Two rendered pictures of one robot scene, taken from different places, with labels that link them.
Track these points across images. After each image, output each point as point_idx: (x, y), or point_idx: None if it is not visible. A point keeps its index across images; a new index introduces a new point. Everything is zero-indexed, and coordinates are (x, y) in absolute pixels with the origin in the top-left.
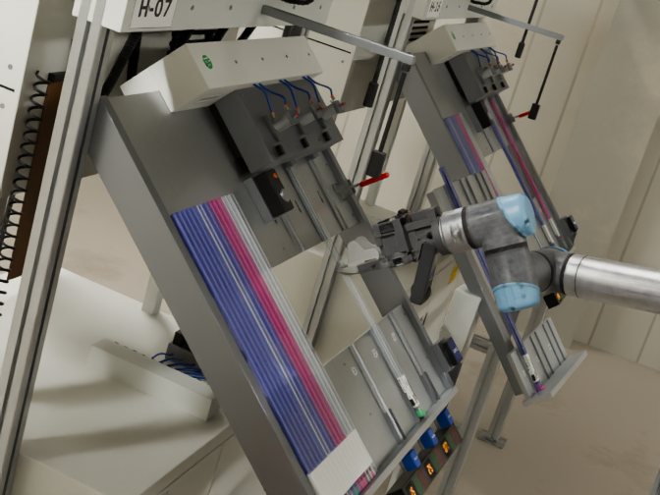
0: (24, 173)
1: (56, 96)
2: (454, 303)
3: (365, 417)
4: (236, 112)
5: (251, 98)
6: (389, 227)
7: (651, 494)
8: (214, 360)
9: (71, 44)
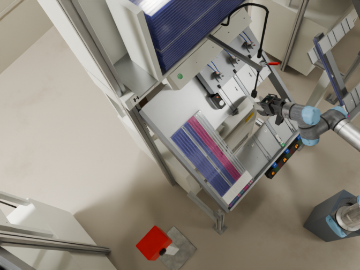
0: (137, 106)
1: None
2: (322, 75)
3: (254, 160)
4: (200, 77)
5: (207, 69)
6: (264, 105)
7: (343, 212)
8: (190, 173)
9: None
